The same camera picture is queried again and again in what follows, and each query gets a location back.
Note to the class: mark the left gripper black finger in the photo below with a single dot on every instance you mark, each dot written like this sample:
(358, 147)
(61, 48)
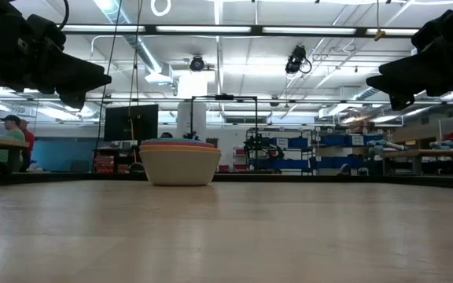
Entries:
(73, 101)
(79, 76)

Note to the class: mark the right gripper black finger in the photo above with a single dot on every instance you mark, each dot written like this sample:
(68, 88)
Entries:
(402, 102)
(401, 76)

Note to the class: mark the small teal plastic bowl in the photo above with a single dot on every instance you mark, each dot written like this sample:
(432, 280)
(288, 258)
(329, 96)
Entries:
(171, 140)

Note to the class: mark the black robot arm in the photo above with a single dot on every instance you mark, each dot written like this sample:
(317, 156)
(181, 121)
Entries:
(262, 143)

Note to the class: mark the yellow hanging connector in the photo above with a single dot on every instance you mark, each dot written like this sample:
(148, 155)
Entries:
(379, 35)

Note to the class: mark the blue partition panel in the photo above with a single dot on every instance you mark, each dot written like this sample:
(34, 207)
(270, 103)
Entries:
(61, 155)

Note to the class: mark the black computer monitor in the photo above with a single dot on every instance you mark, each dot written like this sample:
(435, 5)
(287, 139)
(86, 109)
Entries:
(130, 122)

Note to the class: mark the person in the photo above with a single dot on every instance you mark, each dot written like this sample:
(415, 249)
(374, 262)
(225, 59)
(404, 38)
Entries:
(29, 143)
(12, 133)

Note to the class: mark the blue storage bin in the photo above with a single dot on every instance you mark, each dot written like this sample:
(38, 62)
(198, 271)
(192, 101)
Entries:
(336, 140)
(285, 164)
(336, 162)
(291, 142)

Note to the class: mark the white pillar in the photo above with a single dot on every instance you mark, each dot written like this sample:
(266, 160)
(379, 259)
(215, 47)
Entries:
(192, 118)

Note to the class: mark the large orange plastic bowl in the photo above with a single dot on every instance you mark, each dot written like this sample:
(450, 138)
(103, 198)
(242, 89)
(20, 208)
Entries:
(179, 167)

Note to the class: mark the black overhead light bar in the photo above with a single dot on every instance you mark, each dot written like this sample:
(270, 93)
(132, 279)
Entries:
(256, 30)

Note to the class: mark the black aluminium table frame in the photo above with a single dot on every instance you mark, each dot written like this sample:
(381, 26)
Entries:
(328, 180)

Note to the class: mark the round black overhead camera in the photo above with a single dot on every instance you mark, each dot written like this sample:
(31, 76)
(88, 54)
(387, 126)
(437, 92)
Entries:
(197, 63)

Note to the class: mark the black frame stand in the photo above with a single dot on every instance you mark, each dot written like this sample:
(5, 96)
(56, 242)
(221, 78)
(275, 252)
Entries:
(224, 97)

